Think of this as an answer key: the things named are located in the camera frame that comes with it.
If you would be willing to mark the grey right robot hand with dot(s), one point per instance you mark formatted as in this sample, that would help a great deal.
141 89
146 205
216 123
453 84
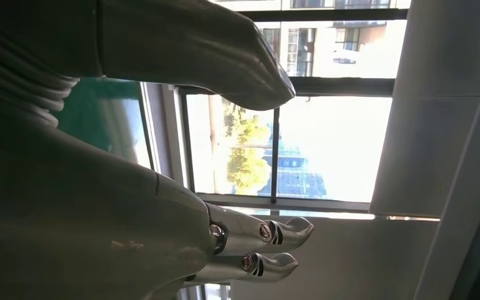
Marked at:
78 227

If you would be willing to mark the green conveyor belt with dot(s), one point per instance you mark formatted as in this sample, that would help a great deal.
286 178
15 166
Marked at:
91 112

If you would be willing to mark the yellow green tree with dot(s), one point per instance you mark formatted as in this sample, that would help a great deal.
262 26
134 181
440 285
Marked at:
248 165

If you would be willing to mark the blue glass building outside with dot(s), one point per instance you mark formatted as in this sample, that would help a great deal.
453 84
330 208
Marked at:
294 178

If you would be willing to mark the pale building outside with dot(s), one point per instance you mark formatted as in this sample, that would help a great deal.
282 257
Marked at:
306 45

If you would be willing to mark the dark window frame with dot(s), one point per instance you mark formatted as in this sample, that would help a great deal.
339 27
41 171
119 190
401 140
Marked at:
339 86

